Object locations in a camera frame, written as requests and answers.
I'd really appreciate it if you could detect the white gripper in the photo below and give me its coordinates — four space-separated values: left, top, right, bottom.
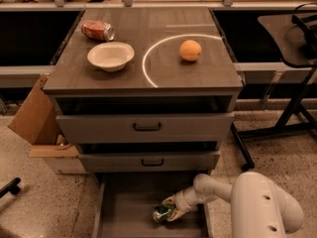
161 189 198 222

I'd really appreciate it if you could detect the green soda can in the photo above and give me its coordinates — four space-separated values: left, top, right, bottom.
153 204 174 223

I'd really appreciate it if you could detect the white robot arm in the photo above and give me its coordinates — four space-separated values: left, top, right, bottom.
154 172 304 238

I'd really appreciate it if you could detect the middle grey drawer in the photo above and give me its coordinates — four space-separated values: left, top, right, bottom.
79 151 220 173

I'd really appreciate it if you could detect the grey drawer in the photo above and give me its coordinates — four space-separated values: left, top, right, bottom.
56 113 233 144
79 151 220 173

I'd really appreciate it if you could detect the bottom open drawer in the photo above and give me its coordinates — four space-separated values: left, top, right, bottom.
92 172 209 238

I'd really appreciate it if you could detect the top grey drawer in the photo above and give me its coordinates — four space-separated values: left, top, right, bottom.
56 113 233 144

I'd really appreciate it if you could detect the grey drawer cabinet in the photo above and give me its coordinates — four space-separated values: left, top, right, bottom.
43 6 245 238

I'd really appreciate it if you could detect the red soda can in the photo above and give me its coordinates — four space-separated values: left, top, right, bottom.
81 20 115 42

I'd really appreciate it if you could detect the orange fruit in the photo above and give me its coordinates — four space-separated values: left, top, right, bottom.
179 40 201 61

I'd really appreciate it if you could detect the brown cardboard box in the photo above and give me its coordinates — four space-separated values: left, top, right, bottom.
7 73 87 175

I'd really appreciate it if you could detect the white paper bowl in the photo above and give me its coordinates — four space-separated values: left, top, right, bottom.
87 42 135 72

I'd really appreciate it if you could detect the black chair leg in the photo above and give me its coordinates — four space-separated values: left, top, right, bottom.
0 178 21 198

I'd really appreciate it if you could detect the black stand with table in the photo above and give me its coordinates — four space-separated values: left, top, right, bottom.
231 2 317 171

